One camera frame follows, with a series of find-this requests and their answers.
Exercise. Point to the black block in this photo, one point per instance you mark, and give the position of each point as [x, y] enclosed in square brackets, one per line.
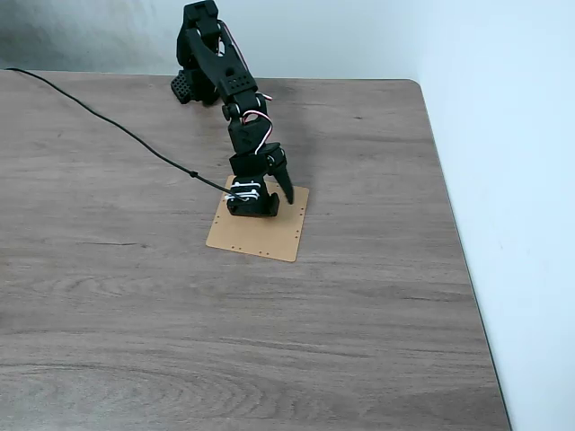
[253, 208]

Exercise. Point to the silver gripper camera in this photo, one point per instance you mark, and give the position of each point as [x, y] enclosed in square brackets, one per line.
[245, 190]

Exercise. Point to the orange board with holes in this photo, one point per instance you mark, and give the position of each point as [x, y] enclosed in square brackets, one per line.
[260, 238]

